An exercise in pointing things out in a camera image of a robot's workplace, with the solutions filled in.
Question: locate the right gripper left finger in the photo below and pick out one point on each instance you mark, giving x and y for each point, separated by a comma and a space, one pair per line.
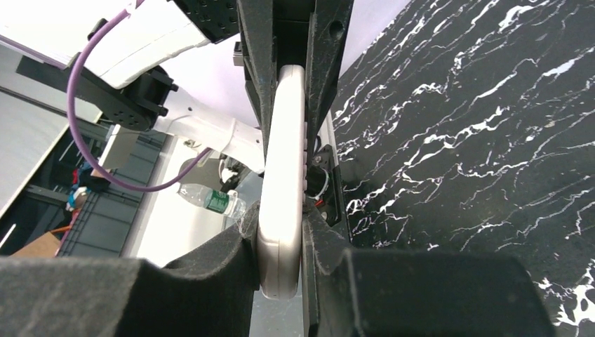
206, 292

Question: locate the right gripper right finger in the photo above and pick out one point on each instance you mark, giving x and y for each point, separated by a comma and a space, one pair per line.
350, 291

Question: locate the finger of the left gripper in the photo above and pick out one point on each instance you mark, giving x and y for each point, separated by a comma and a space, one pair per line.
257, 39
328, 27

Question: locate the red white remote control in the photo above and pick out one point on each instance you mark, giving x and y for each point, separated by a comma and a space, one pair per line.
279, 237

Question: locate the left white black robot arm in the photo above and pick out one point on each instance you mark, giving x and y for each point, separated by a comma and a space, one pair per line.
290, 53

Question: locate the clear plastic water bottle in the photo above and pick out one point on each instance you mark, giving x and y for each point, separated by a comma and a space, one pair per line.
224, 203

